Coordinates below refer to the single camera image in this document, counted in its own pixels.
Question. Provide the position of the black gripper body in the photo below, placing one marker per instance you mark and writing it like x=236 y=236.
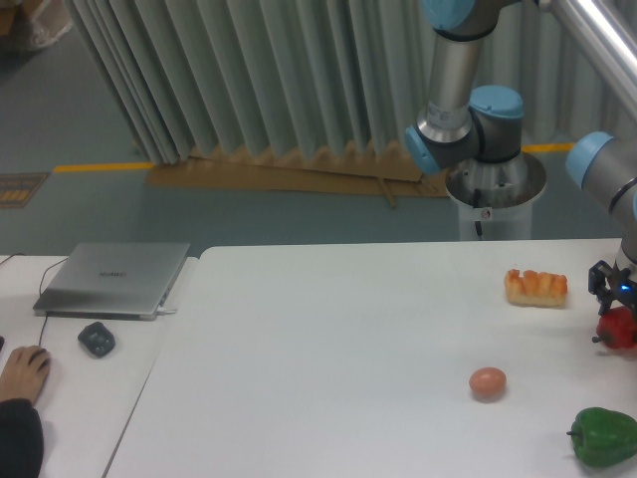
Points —
x=604 y=280

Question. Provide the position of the red bell pepper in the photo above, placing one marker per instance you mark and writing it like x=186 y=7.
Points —
x=616 y=329

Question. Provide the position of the brown egg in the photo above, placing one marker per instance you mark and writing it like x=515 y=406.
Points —
x=488 y=383

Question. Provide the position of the brown cardboard sheet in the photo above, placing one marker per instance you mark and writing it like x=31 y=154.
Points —
x=390 y=174

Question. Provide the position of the black round controller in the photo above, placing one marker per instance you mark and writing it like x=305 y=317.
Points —
x=97 y=339

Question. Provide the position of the silver laptop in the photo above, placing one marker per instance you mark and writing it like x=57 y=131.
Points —
x=123 y=281

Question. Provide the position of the black sleeved forearm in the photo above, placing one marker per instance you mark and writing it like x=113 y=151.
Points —
x=22 y=439

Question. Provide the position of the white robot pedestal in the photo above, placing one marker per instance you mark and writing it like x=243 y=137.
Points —
x=495 y=200

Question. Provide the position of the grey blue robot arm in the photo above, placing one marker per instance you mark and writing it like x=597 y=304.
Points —
x=474 y=134

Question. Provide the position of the green bell pepper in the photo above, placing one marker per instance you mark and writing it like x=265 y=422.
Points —
x=602 y=438

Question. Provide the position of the person's bare hand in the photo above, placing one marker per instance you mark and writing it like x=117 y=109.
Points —
x=25 y=373

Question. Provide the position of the pale green curtain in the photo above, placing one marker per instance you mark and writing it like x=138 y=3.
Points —
x=278 y=74

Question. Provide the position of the orange bread toy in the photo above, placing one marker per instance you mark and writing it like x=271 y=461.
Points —
x=535 y=289

